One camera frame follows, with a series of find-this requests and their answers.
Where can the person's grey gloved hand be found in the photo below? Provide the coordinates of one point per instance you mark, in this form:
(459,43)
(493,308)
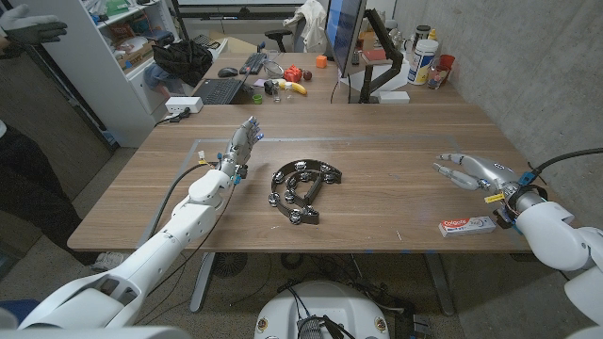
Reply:
(30,28)

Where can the grey table leg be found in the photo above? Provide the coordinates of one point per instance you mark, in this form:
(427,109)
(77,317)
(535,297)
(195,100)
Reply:
(440,285)
(201,282)

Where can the yellow banana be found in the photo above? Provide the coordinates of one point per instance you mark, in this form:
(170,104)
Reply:
(298,87)

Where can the black laptop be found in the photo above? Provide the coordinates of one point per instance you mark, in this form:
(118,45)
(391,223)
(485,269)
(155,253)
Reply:
(219,91)

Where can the white hanging coat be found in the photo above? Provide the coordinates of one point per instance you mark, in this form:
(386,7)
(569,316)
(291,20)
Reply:
(313,26)

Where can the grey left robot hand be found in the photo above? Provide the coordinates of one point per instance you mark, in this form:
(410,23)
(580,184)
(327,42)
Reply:
(240,143)

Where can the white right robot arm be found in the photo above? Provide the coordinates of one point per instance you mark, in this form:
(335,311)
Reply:
(556,235)

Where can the red toy block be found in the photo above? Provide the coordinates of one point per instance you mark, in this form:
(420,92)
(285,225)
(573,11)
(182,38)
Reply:
(293,74)

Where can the small green cup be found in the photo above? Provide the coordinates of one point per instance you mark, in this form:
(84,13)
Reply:
(257,99)

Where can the person in black trousers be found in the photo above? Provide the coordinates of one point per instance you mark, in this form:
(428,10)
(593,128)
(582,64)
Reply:
(23,179)

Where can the clear plastic cup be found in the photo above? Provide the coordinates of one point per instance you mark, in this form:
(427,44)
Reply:
(435,77)

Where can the black computer mouse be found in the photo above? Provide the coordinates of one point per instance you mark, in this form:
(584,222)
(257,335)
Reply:
(228,72)

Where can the black bag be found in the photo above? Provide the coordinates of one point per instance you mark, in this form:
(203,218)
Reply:
(184,61)

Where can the black half-moon tambourine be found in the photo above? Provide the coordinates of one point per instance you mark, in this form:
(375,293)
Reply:
(308,217)

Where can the white wipes canister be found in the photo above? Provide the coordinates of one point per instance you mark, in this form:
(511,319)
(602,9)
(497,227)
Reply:
(421,63)

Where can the red book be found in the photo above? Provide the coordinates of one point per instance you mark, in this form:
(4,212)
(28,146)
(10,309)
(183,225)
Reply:
(374,55)

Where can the dark red apple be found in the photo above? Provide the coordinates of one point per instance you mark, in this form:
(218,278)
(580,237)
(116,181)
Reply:
(307,75)

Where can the clear drinking glass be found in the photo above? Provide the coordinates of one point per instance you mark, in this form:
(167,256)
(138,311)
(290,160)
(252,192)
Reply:
(276,95)

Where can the computer monitor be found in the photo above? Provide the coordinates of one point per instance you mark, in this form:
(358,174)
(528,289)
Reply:
(343,33)

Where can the white shoe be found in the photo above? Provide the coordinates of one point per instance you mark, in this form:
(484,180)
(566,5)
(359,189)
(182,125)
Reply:
(109,261)

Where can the white power strip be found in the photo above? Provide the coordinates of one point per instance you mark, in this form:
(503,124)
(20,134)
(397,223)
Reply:
(184,104)

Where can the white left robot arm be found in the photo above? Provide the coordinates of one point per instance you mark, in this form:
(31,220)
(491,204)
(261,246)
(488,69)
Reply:
(158,252)

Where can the dark lidded jar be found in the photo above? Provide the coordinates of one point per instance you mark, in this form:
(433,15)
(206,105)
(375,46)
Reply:
(422,32)

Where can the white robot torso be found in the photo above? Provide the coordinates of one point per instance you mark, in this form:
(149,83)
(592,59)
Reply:
(282,311)

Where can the white red toothpaste box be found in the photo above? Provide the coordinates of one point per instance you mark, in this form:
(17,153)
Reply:
(466,227)

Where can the white shelf unit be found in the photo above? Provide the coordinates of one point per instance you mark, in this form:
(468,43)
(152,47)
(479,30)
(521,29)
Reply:
(94,70)

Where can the orange cube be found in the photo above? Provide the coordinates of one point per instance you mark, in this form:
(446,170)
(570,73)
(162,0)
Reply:
(321,61)

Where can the black keyboard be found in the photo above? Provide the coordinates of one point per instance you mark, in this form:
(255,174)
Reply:
(253,63)

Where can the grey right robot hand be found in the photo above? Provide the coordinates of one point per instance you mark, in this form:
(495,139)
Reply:
(490,174)

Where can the flat white box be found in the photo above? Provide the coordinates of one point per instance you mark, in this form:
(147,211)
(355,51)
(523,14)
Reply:
(394,97)

